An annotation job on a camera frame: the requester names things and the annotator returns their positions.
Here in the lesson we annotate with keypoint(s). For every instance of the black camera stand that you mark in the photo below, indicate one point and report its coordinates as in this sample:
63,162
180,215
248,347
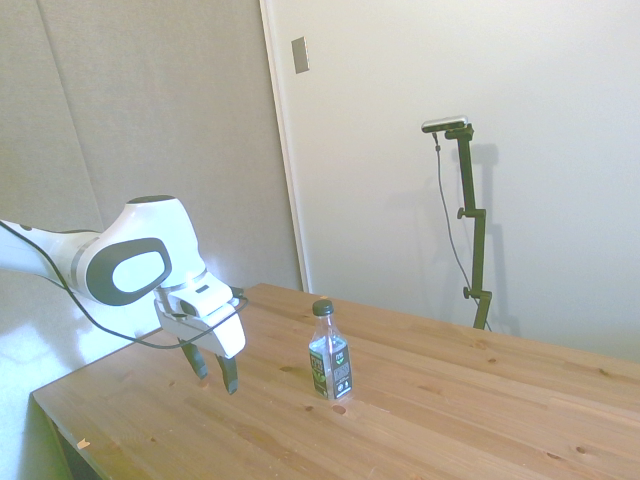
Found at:
472,225

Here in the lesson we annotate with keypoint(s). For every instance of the grey wall switch plate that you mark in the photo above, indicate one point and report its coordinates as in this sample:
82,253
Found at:
300,55

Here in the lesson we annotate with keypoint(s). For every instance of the clear plastic bottle black cap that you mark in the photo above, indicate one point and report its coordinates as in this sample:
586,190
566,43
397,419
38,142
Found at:
330,357

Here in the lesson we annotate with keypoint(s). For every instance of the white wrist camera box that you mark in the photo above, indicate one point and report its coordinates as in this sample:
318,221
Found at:
200,300

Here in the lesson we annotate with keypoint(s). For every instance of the silver exterior camera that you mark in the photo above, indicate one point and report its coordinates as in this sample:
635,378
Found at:
445,123

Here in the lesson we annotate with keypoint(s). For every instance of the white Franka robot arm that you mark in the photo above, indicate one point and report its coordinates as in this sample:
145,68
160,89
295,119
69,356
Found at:
145,235

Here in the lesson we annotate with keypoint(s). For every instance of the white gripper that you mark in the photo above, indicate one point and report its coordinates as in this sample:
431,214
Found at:
222,332

